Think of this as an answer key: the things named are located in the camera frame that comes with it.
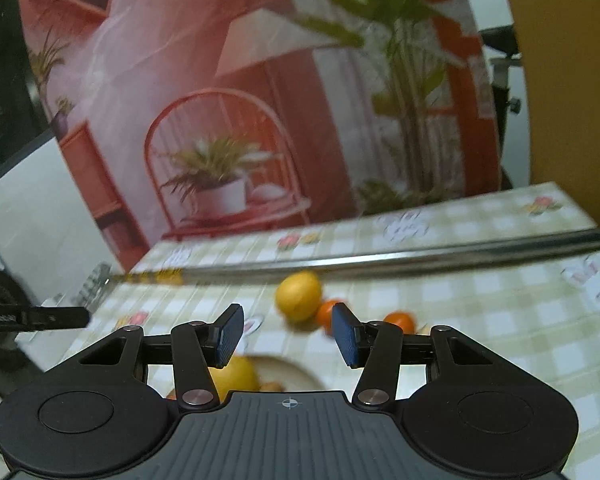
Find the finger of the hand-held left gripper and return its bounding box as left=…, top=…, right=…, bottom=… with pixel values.
left=0, top=304, right=92, bottom=332

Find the checkered bunny print tablecloth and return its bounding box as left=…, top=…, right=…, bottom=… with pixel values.
left=17, top=182, right=600, bottom=480

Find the beige plate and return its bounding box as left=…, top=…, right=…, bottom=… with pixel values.
left=145, top=355, right=327, bottom=402

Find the metal rod with amber handle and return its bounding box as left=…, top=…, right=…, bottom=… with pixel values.
left=77, top=227, right=600, bottom=307

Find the wooden board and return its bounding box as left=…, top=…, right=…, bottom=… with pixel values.
left=495, top=0, right=600, bottom=227

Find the large yellow lemon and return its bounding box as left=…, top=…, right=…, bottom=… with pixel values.
left=207, top=355, right=259, bottom=404

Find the printed room scene backdrop cloth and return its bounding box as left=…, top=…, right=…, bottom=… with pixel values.
left=16, top=0, right=503, bottom=272

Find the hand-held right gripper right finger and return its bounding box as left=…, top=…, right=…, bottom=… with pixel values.
left=332, top=301, right=521, bottom=411

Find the dark window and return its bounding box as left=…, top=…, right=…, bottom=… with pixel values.
left=0, top=0, right=57, bottom=197

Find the black exercise bike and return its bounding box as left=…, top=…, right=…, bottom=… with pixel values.
left=480, top=25, right=524, bottom=187

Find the small orange mandarin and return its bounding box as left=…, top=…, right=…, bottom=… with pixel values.
left=384, top=311, right=417, bottom=335
left=316, top=300, right=342, bottom=336

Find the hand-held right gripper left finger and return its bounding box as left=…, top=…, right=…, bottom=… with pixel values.
left=45, top=303, right=244, bottom=411

